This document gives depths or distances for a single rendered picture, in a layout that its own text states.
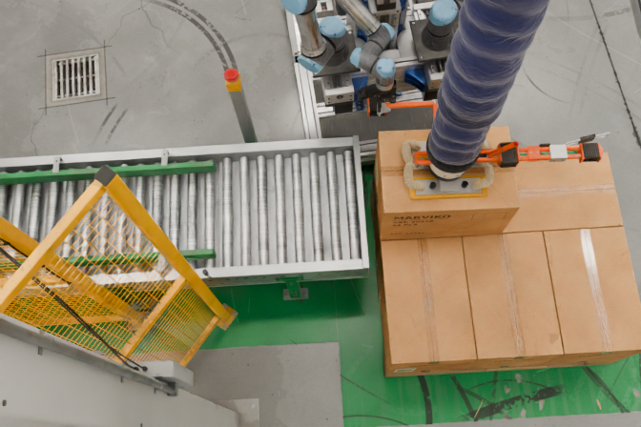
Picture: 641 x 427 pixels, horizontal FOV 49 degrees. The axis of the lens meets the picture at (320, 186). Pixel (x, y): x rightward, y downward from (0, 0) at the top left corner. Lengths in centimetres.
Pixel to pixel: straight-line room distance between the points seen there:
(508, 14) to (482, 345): 185
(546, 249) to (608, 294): 35
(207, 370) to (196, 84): 177
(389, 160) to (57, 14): 273
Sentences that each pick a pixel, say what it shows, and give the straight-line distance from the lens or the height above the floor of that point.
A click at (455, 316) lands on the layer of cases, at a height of 54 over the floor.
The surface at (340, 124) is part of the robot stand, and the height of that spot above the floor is 21.
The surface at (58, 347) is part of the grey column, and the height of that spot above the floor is 259.
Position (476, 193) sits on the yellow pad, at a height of 96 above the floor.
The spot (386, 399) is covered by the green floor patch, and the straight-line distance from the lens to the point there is 391.
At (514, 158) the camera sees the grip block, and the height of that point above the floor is 109.
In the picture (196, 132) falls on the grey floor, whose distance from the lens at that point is 441.
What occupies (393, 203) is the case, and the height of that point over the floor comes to 94.
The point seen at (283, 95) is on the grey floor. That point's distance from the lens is 444.
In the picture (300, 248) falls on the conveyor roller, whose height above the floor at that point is 55.
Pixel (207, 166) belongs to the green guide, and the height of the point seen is 64.
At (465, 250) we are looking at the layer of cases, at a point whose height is 54.
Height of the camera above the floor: 389
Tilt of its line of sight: 69 degrees down
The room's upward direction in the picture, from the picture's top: 5 degrees counter-clockwise
